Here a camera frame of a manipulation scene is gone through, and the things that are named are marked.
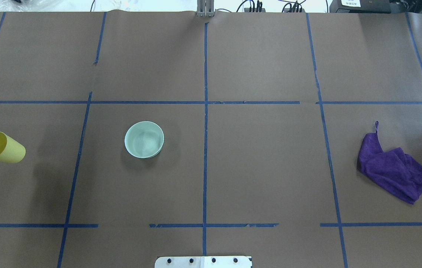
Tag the purple microfiber cloth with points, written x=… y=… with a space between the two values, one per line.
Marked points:
x=394 y=171

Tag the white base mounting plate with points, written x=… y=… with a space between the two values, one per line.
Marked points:
x=204 y=262

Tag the black labelled equipment case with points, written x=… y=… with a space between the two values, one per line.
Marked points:
x=375 y=6

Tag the aluminium frame post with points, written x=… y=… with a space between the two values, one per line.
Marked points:
x=205 y=8

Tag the light green ceramic bowl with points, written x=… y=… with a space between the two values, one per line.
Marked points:
x=144 y=140

